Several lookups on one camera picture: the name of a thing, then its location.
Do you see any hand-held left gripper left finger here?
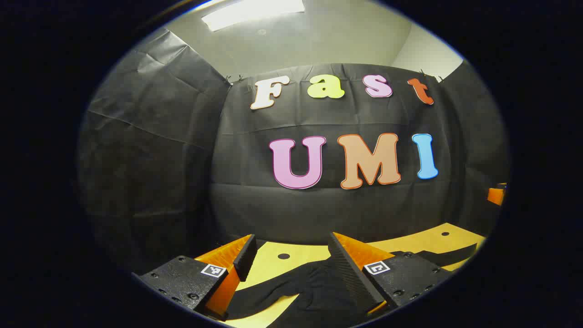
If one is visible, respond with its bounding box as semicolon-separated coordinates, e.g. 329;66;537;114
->
132;234;258;319

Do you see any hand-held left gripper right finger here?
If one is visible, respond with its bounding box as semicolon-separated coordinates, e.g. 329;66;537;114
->
328;231;454;317

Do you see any black button-up garment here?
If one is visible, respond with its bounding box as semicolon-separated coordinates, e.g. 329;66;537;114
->
225;244;478;328

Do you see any ceiling light panel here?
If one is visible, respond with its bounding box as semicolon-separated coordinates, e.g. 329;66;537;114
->
201;0;306;32

